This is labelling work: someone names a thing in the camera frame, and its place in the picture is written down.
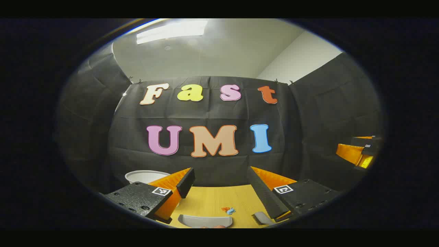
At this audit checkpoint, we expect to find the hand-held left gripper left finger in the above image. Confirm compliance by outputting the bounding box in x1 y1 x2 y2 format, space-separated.
102 167 195 224

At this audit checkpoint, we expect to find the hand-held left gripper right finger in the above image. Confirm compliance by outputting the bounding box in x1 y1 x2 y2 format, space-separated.
246 166 341 222

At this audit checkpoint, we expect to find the small grey broom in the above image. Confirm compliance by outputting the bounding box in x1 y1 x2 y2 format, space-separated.
252 211 275 226

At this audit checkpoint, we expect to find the white ribbed garbage bin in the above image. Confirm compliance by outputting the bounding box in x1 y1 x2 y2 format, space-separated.
125 170 171 185

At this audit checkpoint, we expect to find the grey dustpan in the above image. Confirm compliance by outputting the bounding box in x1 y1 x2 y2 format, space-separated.
177 214 233 229

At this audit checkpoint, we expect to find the wooden desktop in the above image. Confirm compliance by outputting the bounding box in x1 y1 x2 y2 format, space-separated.
161 185 282 229

